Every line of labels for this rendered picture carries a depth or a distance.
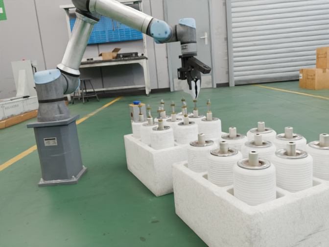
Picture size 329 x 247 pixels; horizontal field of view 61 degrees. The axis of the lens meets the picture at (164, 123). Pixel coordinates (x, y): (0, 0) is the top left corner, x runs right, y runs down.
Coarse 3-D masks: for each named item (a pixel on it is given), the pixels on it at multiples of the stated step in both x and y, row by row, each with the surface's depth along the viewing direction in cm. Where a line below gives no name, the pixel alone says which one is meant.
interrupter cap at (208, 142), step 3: (192, 141) 89; (195, 141) 88; (207, 141) 88; (210, 141) 87; (213, 141) 86; (189, 144) 86; (192, 144) 86; (195, 144) 85; (198, 144) 86; (204, 144) 85; (207, 144) 84; (210, 144) 84
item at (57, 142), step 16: (48, 128) 126; (64, 128) 127; (48, 144) 127; (64, 144) 128; (48, 160) 129; (64, 160) 129; (80, 160) 141; (48, 176) 130; (64, 176) 130; (80, 176) 136
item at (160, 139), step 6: (150, 132) 112; (156, 132) 110; (162, 132) 110; (168, 132) 111; (150, 138) 114; (156, 138) 111; (162, 138) 110; (168, 138) 111; (156, 144) 111; (162, 144) 110; (168, 144) 111
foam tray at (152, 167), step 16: (128, 144) 135; (144, 144) 119; (176, 144) 115; (128, 160) 139; (144, 160) 116; (160, 160) 107; (176, 160) 110; (144, 176) 119; (160, 176) 108; (160, 192) 109
